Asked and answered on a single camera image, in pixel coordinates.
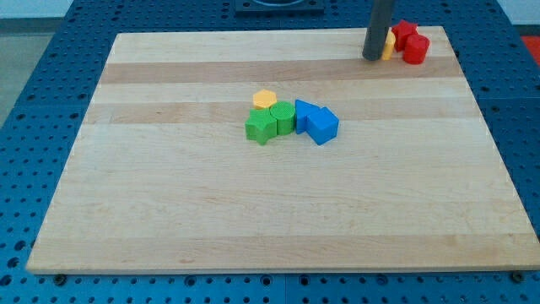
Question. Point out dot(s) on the dark square robot base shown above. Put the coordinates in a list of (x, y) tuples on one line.
[(244, 7)]

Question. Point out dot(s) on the green star block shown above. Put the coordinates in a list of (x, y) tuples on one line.
[(260, 126)]

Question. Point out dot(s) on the green cylinder block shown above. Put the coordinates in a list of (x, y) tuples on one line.
[(284, 112)]

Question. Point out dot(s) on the yellow hexagon block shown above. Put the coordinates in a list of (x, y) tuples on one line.
[(264, 99)]

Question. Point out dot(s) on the blue triangle block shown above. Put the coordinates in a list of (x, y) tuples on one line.
[(303, 109)]

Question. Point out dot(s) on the blue cube block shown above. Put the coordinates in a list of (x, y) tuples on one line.
[(322, 125)]

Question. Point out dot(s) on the light wooden board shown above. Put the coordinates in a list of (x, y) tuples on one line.
[(161, 178)]

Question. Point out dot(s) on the yellow block by rod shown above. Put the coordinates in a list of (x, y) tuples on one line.
[(388, 48)]

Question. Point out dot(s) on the red star block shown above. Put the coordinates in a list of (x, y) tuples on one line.
[(402, 30)]

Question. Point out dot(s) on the red heart block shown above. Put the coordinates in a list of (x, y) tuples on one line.
[(415, 49)]

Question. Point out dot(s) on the grey cylindrical pointer rod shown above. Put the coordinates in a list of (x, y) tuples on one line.
[(376, 33)]

